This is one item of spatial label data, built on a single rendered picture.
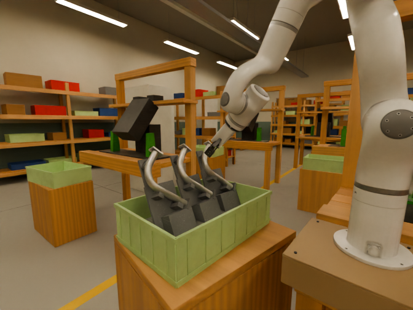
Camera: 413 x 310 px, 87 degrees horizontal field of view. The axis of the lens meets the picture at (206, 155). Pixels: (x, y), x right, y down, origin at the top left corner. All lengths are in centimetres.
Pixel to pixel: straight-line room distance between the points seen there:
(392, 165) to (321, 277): 33
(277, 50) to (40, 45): 656
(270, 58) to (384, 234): 59
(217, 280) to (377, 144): 60
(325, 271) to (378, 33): 60
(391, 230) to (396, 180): 13
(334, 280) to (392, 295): 11
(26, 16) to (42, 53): 77
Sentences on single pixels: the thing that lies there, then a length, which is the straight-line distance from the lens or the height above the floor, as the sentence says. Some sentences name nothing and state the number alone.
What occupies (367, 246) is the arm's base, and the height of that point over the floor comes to 97.
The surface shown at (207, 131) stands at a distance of 657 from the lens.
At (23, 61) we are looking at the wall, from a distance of 682.
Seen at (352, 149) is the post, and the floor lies 113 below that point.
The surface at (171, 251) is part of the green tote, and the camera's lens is 74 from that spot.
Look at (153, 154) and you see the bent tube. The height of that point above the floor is 117.
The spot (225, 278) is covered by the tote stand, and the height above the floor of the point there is 78.
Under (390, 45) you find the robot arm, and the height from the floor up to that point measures 149.
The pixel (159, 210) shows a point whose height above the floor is 93.
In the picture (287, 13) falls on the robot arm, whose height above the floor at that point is 161.
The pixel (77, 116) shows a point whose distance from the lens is 638.
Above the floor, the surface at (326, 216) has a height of 90.
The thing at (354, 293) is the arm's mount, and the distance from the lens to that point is 69.
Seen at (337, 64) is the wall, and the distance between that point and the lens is 1161.
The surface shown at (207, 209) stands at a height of 90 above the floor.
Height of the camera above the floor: 131
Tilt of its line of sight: 9 degrees down
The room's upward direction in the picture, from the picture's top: straight up
